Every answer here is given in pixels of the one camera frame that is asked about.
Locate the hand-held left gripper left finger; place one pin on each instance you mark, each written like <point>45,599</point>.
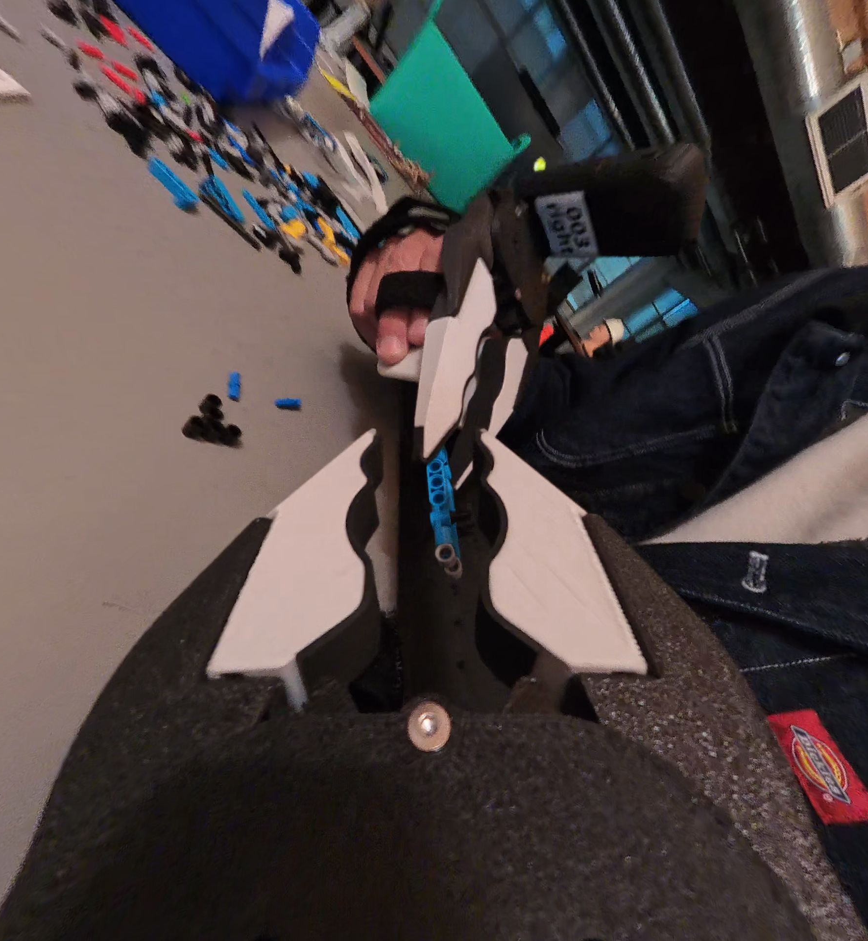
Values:
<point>294,581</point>

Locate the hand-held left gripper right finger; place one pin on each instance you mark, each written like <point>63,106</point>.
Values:
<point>559,581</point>

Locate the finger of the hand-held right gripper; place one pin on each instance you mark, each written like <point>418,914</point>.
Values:
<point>452,360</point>
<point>504,397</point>

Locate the blue beam brick assembly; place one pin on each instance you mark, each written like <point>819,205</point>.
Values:
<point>440,500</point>

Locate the person's right hand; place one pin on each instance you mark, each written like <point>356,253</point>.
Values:
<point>397,257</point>

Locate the green felt bag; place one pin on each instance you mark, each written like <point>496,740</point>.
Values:
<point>441,125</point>

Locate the person's white shirt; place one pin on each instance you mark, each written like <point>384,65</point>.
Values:
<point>809,492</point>

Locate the pile of small brick parts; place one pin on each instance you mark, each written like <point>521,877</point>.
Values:
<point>206,162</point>

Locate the blue plastic bin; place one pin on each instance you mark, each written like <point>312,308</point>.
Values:
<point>213,44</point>

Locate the silver ventilation duct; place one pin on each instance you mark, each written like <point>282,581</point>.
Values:
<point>787,110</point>

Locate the white wall vent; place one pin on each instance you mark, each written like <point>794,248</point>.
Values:
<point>845,140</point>

